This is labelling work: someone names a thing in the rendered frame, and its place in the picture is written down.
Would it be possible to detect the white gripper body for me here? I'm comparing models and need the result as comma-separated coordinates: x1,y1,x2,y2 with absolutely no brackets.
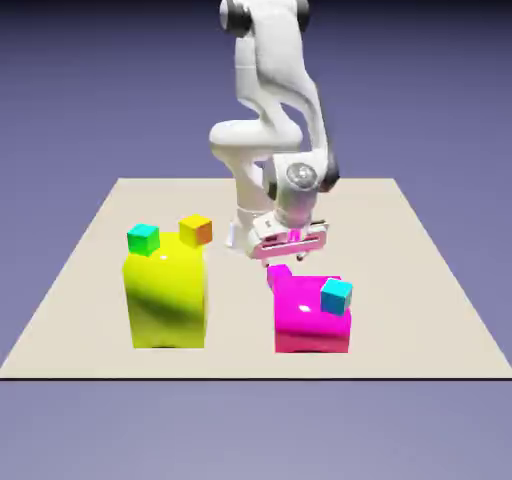
246,219,330,262

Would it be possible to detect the large yellow box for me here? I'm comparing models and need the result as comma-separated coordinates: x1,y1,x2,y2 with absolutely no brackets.
121,230,208,350

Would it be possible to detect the large magenta box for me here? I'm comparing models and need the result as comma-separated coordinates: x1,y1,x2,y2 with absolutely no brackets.
270,274,353,355

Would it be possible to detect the small orange cube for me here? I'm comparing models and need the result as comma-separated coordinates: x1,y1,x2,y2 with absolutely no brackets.
178,213,214,249

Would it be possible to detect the small green cube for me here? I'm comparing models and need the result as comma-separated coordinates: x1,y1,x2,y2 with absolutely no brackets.
126,223,161,258

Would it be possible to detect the small blue cube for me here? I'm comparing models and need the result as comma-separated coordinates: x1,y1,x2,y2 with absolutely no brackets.
320,277,354,317

